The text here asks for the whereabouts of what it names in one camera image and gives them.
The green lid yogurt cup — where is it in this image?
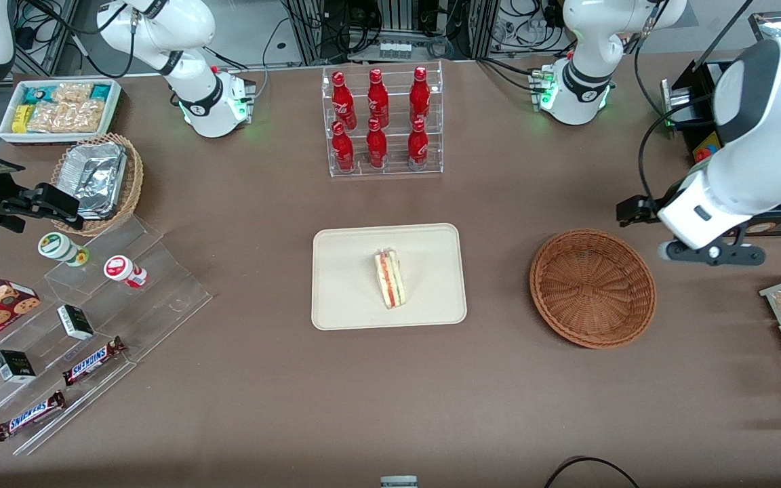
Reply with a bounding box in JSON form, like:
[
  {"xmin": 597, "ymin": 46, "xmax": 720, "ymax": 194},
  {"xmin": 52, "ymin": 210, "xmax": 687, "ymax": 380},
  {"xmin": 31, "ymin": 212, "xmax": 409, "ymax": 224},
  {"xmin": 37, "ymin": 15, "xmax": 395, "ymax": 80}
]
[{"xmin": 38, "ymin": 232, "xmax": 90, "ymax": 268}]

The light wicker basket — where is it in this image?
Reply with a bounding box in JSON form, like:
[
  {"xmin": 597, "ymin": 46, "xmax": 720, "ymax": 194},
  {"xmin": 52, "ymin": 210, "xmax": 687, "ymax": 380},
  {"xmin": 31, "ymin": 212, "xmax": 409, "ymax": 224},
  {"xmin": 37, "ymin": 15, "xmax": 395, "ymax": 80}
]
[{"xmin": 50, "ymin": 133, "xmax": 144, "ymax": 237}]

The black food warmer machine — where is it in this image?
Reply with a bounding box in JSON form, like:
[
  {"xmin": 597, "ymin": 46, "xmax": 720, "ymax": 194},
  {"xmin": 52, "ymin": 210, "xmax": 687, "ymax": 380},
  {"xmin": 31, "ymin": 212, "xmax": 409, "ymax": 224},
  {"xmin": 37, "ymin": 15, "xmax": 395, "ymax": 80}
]
[{"xmin": 660, "ymin": 10, "xmax": 781, "ymax": 238}]

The red cola bottle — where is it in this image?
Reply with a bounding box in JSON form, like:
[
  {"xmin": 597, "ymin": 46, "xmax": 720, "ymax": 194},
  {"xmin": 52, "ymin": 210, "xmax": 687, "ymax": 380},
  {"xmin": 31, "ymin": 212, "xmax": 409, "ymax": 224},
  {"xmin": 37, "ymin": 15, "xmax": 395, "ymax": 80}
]
[
  {"xmin": 409, "ymin": 66, "xmax": 431, "ymax": 125},
  {"xmin": 366, "ymin": 118, "xmax": 388, "ymax": 169},
  {"xmin": 367, "ymin": 68, "xmax": 390, "ymax": 128},
  {"xmin": 332, "ymin": 71, "xmax": 357, "ymax": 131},
  {"xmin": 407, "ymin": 119, "xmax": 429, "ymax": 170},
  {"xmin": 332, "ymin": 121, "xmax": 355, "ymax": 172}
]

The Snickers chocolate bar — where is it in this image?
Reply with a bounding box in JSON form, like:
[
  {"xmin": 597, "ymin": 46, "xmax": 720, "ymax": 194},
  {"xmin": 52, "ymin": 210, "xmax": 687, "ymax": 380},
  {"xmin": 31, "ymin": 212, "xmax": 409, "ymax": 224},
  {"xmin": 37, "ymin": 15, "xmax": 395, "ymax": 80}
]
[
  {"xmin": 0, "ymin": 390, "xmax": 67, "ymax": 443},
  {"xmin": 62, "ymin": 336, "xmax": 127, "ymax": 387}
]

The clear acrylic bottle rack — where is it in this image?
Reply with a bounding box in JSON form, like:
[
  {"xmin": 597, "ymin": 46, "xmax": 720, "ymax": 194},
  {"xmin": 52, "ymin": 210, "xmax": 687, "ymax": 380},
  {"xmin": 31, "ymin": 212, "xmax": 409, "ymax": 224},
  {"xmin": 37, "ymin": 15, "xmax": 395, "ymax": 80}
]
[{"xmin": 321, "ymin": 60, "xmax": 444, "ymax": 178}]

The white rectangular snack bin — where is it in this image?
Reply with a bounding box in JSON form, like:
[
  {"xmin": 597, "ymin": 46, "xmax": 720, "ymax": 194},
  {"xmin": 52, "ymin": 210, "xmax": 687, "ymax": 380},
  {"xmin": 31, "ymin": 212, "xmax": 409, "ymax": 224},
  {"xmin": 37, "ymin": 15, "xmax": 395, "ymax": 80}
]
[{"xmin": 0, "ymin": 79, "xmax": 123, "ymax": 146}]

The aluminium foil container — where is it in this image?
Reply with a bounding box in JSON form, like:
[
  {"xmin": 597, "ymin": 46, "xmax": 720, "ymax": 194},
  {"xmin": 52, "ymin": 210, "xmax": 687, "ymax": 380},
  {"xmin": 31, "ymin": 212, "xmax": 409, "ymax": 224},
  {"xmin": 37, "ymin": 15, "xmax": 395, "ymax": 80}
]
[{"xmin": 60, "ymin": 141, "xmax": 128, "ymax": 212}]

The yellow snack pack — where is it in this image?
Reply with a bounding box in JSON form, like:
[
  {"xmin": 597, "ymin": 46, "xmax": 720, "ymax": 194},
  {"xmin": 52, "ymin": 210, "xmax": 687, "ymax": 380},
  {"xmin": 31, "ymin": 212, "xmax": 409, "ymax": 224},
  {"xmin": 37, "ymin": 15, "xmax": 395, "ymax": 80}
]
[{"xmin": 11, "ymin": 104, "xmax": 37, "ymax": 134}]

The round brown wicker basket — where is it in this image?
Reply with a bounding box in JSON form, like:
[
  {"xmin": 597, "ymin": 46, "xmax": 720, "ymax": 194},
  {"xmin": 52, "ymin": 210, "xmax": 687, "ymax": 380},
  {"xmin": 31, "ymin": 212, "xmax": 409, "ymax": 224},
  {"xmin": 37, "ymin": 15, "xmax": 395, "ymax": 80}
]
[{"xmin": 529, "ymin": 228, "xmax": 657, "ymax": 350}]

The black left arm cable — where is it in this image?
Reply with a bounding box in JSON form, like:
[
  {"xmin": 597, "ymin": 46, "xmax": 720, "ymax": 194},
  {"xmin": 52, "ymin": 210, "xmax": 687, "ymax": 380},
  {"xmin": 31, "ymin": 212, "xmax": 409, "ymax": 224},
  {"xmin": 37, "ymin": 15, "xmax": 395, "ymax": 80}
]
[{"xmin": 633, "ymin": 0, "xmax": 757, "ymax": 204}]

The red lid yogurt cup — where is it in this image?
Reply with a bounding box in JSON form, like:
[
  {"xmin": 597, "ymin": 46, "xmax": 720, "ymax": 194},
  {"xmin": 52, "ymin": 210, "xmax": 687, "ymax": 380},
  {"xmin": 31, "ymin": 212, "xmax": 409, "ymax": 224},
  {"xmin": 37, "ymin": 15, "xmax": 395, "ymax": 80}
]
[{"xmin": 104, "ymin": 255, "xmax": 148, "ymax": 289}]

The clear rice cracker bag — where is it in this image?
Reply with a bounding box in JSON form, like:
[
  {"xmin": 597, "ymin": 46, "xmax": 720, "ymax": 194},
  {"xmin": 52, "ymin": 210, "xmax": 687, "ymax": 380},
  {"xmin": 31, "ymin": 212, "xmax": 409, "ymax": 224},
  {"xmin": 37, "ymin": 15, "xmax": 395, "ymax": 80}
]
[
  {"xmin": 26, "ymin": 102, "xmax": 79, "ymax": 133},
  {"xmin": 52, "ymin": 83, "xmax": 93, "ymax": 104},
  {"xmin": 75, "ymin": 98, "xmax": 106, "ymax": 133}
]

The black looped floor cable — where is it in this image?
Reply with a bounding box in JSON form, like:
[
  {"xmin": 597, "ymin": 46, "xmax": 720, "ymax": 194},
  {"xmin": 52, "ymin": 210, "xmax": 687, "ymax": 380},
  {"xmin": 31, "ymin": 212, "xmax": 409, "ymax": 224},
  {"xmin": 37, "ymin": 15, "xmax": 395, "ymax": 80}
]
[{"xmin": 543, "ymin": 456, "xmax": 642, "ymax": 488}]

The clear acrylic stepped shelf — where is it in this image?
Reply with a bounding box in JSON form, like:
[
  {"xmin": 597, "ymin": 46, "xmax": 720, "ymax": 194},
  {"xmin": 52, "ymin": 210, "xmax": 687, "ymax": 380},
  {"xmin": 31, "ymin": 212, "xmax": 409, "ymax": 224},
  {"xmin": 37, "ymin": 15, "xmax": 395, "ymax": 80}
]
[{"xmin": 0, "ymin": 216, "xmax": 214, "ymax": 456}]

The cream rectangular serving tray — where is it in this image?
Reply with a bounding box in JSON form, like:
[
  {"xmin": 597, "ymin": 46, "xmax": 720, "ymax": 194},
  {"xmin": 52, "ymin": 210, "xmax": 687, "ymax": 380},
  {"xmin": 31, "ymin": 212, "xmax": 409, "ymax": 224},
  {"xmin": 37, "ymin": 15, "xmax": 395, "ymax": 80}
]
[{"xmin": 311, "ymin": 223, "xmax": 468, "ymax": 331}]

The triangular sandwich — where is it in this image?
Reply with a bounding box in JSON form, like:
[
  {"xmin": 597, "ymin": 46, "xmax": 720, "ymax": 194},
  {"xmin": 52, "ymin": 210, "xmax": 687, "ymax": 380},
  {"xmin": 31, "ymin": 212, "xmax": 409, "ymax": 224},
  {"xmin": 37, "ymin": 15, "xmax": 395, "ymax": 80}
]
[{"xmin": 373, "ymin": 249, "xmax": 407, "ymax": 310}]

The small black carton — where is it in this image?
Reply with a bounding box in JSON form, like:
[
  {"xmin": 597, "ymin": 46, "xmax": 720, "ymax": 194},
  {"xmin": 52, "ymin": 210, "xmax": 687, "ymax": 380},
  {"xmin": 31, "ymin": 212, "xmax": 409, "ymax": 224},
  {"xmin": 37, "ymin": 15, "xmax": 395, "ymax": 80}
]
[
  {"xmin": 57, "ymin": 304, "xmax": 95, "ymax": 341},
  {"xmin": 0, "ymin": 350, "xmax": 37, "ymax": 384}
]

